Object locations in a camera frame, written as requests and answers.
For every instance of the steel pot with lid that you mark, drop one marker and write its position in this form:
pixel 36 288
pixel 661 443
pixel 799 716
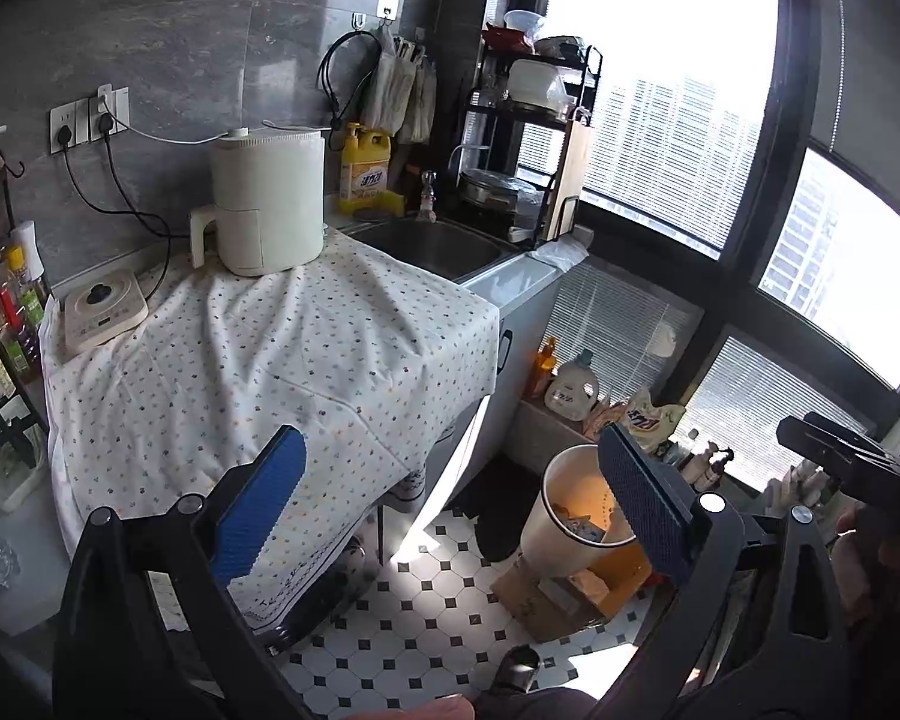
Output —
pixel 495 187

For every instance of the orange pump bottle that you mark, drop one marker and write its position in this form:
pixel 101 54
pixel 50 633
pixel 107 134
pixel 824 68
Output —
pixel 545 371

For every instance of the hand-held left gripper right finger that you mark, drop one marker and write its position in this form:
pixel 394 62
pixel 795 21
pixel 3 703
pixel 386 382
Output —
pixel 645 502

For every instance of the white air fryer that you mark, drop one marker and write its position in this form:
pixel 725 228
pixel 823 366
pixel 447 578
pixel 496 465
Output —
pixel 270 202

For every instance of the clear plastic bowl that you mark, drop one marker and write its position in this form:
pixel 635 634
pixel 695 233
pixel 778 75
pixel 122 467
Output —
pixel 525 21

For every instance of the row of condiment bottles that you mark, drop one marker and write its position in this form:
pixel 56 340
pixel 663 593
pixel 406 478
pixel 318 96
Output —
pixel 7 307

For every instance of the cardboard box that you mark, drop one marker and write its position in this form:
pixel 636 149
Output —
pixel 547 607

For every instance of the small pink spray bottle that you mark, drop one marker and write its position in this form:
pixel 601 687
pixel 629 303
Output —
pixel 427 199

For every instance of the wooden cutting board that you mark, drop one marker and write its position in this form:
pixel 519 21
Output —
pixel 574 180

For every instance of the white window blind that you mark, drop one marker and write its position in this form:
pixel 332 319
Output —
pixel 615 322
pixel 765 397

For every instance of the yellow dish soap bottle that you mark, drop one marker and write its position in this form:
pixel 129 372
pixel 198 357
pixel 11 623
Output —
pixel 364 172

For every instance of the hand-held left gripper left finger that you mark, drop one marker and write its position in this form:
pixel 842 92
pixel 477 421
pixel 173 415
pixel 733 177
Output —
pixel 259 495

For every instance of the person's black shoe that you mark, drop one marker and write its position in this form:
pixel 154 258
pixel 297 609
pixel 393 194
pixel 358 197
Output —
pixel 514 667

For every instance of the black floor mat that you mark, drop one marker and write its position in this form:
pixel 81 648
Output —
pixel 506 517

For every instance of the white trash bin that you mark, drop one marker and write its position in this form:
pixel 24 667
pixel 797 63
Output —
pixel 562 540

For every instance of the steel sink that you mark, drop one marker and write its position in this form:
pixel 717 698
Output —
pixel 435 247

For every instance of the red packet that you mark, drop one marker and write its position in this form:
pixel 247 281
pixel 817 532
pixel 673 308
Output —
pixel 504 39

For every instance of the black dish rack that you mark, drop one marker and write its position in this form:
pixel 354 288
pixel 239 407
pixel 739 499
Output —
pixel 487 135

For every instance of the grey sink cabinet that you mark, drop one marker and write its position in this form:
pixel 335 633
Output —
pixel 517 307

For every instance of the white wall power sockets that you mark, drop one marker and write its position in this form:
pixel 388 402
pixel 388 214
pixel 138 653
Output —
pixel 82 120

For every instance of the grey roller blind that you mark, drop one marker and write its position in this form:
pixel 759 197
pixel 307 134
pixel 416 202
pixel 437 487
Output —
pixel 877 52

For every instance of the white adhesive wall hook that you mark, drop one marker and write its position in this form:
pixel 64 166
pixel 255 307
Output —
pixel 356 19
pixel 388 5

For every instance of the white induction cooker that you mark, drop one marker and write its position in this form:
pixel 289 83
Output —
pixel 105 315

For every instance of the person's right hand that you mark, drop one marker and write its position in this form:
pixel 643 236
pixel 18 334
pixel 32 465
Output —
pixel 862 570

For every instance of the yellow sponge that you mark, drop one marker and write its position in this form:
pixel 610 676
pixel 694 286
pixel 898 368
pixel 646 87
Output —
pixel 391 202

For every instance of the floral tablecloth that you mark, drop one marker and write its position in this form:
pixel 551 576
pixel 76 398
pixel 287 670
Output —
pixel 307 360

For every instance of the dark bowl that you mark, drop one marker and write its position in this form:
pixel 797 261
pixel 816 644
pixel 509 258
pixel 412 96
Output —
pixel 562 49

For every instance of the white laundry detergent jug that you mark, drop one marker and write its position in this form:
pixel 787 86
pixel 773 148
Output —
pixel 570 390

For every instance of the white pump bottle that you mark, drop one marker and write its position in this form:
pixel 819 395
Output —
pixel 701 469

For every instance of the pink snack bag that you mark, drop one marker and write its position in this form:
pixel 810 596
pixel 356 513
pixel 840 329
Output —
pixel 606 421

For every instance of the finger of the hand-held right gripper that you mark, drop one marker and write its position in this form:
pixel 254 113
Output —
pixel 840 431
pixel 817 457

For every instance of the yellow white refill pouch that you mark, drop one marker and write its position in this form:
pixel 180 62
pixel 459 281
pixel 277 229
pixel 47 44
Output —
pixel 656 420

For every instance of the hanging paper bag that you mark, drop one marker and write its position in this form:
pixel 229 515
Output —
pixel 420 97
pixel 386 86

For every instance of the white dishcloth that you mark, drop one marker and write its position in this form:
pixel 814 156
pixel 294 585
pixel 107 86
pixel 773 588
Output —
pixel 562 255

